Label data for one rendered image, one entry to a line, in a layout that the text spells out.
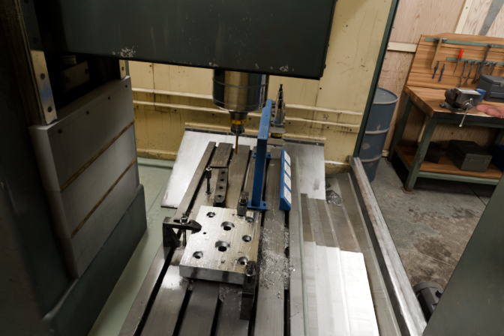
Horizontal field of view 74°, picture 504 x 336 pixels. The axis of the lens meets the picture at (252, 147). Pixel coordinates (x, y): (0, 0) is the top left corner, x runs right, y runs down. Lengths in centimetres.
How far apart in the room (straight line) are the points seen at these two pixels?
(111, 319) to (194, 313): 46
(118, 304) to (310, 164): 123
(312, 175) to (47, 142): 145
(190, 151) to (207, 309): 118
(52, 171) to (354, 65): 157
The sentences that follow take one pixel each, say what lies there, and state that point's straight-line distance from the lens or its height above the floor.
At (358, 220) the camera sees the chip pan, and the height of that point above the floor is 67.
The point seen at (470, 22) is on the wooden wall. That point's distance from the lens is 399.
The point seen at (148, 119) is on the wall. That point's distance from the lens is 224.
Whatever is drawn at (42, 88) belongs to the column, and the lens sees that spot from 91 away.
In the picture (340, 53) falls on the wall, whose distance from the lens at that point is 197.
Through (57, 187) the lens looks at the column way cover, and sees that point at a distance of 99.
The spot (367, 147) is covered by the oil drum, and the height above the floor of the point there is 44.
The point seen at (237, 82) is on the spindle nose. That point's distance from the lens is 86.
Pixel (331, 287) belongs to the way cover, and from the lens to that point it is 141.
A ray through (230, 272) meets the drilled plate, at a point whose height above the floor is 98.
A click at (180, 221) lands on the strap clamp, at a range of 118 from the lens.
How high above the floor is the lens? 177
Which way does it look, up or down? 27 degrees down
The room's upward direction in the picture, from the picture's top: 5 degrees clockwise
